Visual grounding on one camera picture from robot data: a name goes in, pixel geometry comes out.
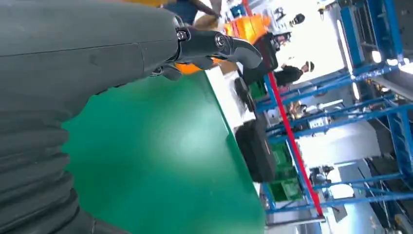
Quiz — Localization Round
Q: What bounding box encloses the white table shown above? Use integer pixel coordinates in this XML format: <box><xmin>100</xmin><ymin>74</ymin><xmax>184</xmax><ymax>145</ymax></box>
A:
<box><xmin>204</xmin><ymin>66</ymin><xmax>263</xmax><ymax>196</ymax></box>

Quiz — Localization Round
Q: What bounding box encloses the green plastic crate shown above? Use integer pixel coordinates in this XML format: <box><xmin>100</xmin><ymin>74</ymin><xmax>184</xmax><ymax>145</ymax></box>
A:
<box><xmin>266</xmin><ymin>142</ymin><xmax>304</xmax><ymax>203</ymax></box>

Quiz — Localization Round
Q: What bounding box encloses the orange crate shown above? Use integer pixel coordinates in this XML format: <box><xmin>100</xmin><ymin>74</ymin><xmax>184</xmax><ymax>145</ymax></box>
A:
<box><xmin>223</xmin><ymin>14</ymin><xmax>272</xmax><ymax>45</ymax></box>

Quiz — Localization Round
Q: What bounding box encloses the blue metal rack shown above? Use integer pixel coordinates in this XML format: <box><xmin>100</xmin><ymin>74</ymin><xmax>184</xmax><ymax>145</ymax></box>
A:
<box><xmin>255</xmin><ymin>0</ymin><xmax>413</xmax><ymax>234</ymax></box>

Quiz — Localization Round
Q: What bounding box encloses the black remote controller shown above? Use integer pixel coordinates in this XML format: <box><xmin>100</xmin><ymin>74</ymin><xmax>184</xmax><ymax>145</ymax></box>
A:
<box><xmin>233</xmin><ymin>77</ymin><xmax>257</xmax><ymax>113</ymax></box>

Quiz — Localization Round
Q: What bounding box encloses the black carrying case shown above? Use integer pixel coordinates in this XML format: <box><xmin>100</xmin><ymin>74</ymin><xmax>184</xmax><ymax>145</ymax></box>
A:
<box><xmin>235</xmin><ymin>118</ymin><xmax>278</xmax><ymax>184</ymax></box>

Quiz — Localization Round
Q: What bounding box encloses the green table mat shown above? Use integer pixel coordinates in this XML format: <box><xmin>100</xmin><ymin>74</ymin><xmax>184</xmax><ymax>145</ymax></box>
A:
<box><xmin>60</xmin><ymin>71</ymin><xmax>267</xmax><ymax>234</ymax></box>

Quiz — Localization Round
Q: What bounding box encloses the orange drink bottle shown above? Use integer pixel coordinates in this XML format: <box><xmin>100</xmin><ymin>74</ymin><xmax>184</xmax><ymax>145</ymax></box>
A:
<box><xmin>122</xmin><ymin>0</ymin><xmax>224</xmax><ymax>76</ymax></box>

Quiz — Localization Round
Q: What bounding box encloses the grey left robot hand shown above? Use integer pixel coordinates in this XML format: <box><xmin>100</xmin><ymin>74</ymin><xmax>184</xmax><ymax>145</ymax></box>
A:
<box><xmin>0</xmin><ymin>0</ymin><xmax>264</xmax><ymax>125</ymax></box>

